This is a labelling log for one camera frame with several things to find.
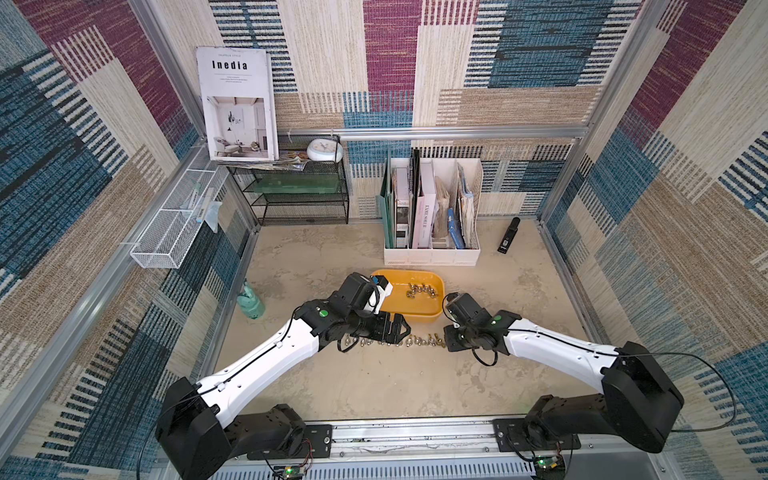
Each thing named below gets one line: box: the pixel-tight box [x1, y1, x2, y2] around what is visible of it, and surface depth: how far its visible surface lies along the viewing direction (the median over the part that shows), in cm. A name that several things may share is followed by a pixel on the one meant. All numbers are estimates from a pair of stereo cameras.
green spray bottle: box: [236, 278, 266, 320], surface depth 93 cm
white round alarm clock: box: [306, 138, 344, 163], surface depth 91 cm
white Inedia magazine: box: [196, 47, 279, 162], surface depth 79 cm
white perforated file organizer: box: [383, 157, 483, 266], surface depth 104 cm
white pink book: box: [412, 159, 437, 249], surface depth 99 cm
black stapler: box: [497, 217, 521, 254], surface depth 114 cm
